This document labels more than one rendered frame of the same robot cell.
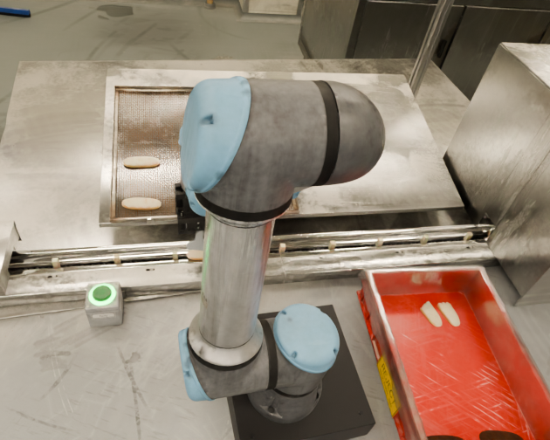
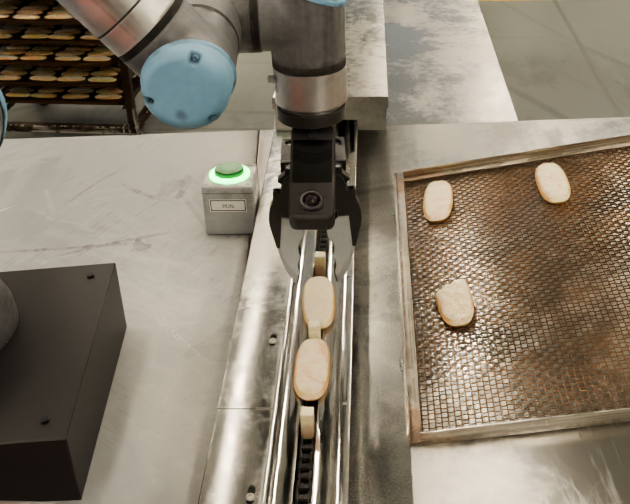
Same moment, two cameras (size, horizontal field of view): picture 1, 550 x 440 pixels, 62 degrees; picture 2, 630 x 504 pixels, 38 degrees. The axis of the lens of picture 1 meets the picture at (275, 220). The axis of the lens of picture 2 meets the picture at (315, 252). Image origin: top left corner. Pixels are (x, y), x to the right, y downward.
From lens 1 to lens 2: 127 cm
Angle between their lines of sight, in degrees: 81
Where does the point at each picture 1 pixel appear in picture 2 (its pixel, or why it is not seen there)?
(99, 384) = (115, 220)
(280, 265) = (246, 403)
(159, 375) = not seen: hidden behind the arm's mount
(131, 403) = (69, 244)
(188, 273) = (265, 272)
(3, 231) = (364, 92)
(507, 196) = not seen: outside the picture
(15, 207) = (475, 141)
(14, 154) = (614, 128)
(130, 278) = not seen: hidden behind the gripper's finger
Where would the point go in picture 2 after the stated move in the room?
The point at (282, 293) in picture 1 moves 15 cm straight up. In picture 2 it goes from (194, 433) to (177, 314)
